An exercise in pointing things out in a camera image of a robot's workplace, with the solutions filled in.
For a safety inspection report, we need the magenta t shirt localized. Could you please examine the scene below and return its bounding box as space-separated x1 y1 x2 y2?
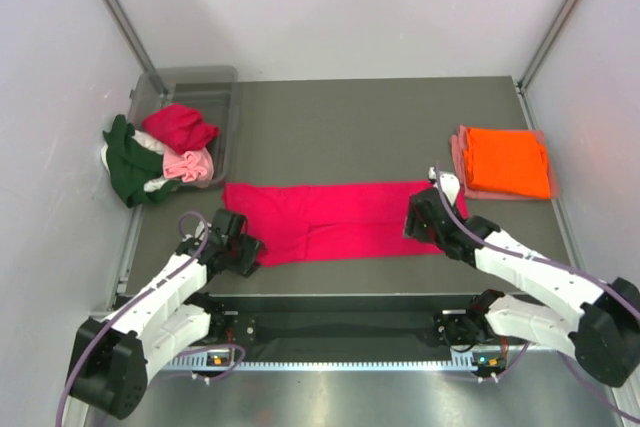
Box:
222 180 442 267

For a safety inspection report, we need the red t shirt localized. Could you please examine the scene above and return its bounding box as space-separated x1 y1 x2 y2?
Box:
142 103 220 154

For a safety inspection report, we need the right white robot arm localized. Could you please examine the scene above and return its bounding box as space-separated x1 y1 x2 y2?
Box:
405 187 639 388

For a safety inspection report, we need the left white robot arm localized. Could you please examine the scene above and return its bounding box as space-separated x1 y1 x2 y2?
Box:
61 209 263 419

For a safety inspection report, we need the light pink t shirt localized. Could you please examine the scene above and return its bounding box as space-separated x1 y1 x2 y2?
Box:
162 148 215 183

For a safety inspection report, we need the dark green t shirt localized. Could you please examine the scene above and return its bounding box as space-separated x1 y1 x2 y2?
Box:
103 114 180 208

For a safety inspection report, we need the white t shirt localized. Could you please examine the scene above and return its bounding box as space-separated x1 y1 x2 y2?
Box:
100 130 168 193

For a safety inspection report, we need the grey plastic bin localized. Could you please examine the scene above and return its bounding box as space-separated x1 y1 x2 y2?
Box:
127 65 241 190

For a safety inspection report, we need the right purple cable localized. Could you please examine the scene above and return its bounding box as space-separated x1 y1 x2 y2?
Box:
429 162 640 426

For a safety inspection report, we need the purple cable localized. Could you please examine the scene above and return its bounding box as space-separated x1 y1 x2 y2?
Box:
53 210 247 427
429 162 640 426

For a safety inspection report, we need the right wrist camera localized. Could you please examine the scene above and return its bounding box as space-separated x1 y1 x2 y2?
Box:
427 167 461 205

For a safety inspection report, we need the slotted grey cable duct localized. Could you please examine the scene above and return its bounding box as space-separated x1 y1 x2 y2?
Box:
163 349 506 374

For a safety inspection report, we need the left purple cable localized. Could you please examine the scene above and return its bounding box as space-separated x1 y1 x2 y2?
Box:
53 210 247 427

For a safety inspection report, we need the right aluminium frame post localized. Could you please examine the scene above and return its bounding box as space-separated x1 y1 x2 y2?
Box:
515 0 581 95

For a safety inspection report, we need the aluminium frame post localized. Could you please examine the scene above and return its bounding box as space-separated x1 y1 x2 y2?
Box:
102 0 157 76
515 0 581 95

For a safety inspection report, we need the left aluminium frame post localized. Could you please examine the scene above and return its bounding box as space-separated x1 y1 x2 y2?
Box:
102 0 157 76

